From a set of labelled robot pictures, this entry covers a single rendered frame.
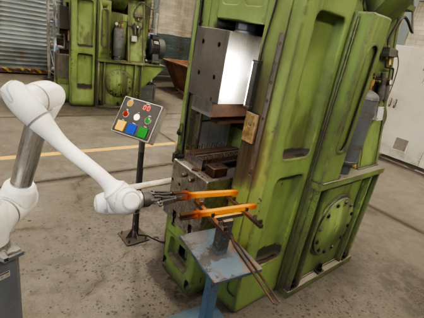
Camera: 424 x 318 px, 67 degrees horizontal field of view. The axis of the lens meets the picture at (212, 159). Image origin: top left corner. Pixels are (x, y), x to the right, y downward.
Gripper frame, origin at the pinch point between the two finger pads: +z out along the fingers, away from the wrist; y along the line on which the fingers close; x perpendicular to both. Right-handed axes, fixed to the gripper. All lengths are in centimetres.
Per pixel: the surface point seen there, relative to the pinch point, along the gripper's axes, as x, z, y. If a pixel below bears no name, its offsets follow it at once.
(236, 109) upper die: 37, 50, -36
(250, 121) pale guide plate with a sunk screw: 36, 45, -13
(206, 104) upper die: 39, 29, -39
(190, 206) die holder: -26.5, 25.7, -29.7
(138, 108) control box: 19, 8, -96
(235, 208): -2.7, 25.6, 13.6
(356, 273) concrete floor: -91, 182, 9
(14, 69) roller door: -89, -62, -830
